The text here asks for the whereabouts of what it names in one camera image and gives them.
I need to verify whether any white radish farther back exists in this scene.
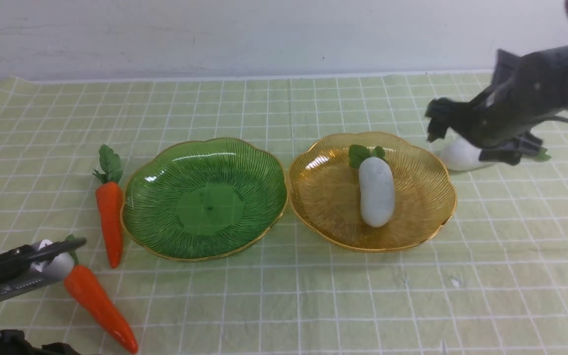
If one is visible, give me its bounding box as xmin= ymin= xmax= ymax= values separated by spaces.
xmin=439 ymin=137 xmax=552 ymax=172

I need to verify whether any green checkered tablecloth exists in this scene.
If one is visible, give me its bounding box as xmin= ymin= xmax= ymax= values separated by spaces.
xmin=0 ymin=72 xmax=568 ymax=355

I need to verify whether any green ribbed plastic plate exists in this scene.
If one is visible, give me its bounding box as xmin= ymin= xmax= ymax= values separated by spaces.
xmin=120 ymin=138 xmax=289 ymax=262

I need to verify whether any white radish nearer camera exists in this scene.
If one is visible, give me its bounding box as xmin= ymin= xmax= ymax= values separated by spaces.
xmin=349 ymin=144 xmax=396 ymax=228

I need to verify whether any orange toy carrot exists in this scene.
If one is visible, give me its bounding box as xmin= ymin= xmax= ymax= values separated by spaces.
xmin=64 ymin=251 xmax=139 ymax=354
xmin=93 ymin=144 xmax=124 ymax=268

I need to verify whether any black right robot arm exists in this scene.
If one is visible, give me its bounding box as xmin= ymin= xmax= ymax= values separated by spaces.
xmin=425 ymin=46 xmax=568 ymax=166

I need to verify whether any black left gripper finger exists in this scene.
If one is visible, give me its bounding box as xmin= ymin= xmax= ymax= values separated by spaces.
xmin=15 ymin=238 xmax=87 ymax=264

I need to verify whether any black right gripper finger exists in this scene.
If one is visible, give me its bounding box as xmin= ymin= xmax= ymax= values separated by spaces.
xmin=425 ymin=97 xmax=469 ymax=143
xmin=478 ymin=131 xmax=546 ymax=166

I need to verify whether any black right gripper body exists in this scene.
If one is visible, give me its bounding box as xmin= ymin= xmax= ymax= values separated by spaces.
xmin=455 ymin=48 xmax=568 ymax=148

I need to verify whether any amber ribbed plastic plate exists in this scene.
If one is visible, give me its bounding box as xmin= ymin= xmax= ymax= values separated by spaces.
xmin=288 ymin=131 xmax=457 ymax=252

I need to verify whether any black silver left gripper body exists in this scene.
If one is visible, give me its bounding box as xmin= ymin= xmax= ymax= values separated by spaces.
xmin=0 ymin=240 xmax=73 ymax=302

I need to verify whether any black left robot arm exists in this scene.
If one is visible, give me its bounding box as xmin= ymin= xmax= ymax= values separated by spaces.
xmin=0 ymin=235 xmax=87 ymax=355

